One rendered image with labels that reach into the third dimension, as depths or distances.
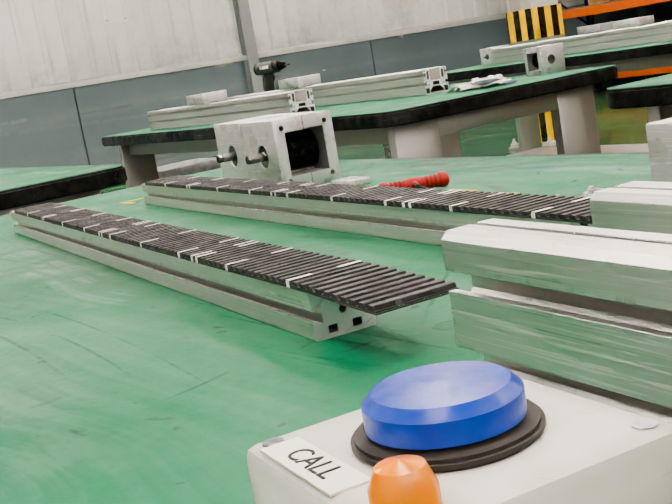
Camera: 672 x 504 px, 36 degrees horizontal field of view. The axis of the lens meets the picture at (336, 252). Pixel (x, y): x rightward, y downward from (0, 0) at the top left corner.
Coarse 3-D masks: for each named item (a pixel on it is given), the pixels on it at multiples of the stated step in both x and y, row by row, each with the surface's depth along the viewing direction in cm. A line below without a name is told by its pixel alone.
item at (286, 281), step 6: (330, 264) 64; (336, 264) 63; (342, 264) 64; (348, 264) 63; (354, 264) 63; (312, 270) 63; (318, 270) 63; (324, 270) 62; (330, 270) 62; (288, 276) 62; (294, 276) 62; (300, 276) 62; (306, 276) 61; (282, 282) 62; (288, 282) 61
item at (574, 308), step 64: (640, 192) 40; (448, 256) 39; (512, 256) 35; (576, 256) 32; (640, 256) 30; (512, 320) 36; (576, 320) 33; (640, 320) 32; (576, 384) 36; (640, 384) 31
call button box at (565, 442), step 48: (528, 384) 28; (336, 432) 27; (528, 432) 24; (576, 432) 24; (624, 432) 24; (288, 480) 25; (336, 480) 24; (480, 480) 23; (528, 480) 22; (576, 480) 22; (624, 480) 23
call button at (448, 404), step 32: (384, 384) 26; (416, 384) 25; (448, 384) 25; (480, 384) 25; (512, 384) 25; (384, 416) 24; (416, 416) 24; (448, 416) 24; (480, 416) 24; (512, 416) 24; (416, 448) 24
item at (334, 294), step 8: (392, 272) 59; (400, 272) 58; (408, 272) 58; (368, 280) 58; (376, 280) 58; (384, 280) 57; (392, 280) 57; (336, 288) 57; (344, 288) 57; (352, 288) 56; (360, 288) 56; (368, 288) 56; (328, 296) 56; (336, 296) 56
